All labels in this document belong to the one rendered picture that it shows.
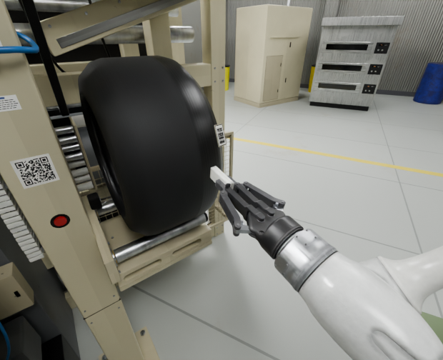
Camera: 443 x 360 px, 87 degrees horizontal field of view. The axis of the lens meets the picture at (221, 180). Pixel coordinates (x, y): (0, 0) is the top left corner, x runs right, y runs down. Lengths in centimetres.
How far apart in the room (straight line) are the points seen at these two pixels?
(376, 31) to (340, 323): 609
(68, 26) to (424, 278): 115
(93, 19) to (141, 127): 59
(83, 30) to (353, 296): 105
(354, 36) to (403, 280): 592
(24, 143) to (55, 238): 28
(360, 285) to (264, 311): 139
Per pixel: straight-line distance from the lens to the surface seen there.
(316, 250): 38
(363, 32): 627
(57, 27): 106
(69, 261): 89
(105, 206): 105
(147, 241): 84
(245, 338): 165
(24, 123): 68
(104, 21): 108
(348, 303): 36
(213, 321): 169
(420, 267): 53
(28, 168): 72
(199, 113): 62
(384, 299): 37
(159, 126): 57
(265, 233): 41
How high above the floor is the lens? 150
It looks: 32 degrees down
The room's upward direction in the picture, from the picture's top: straight up
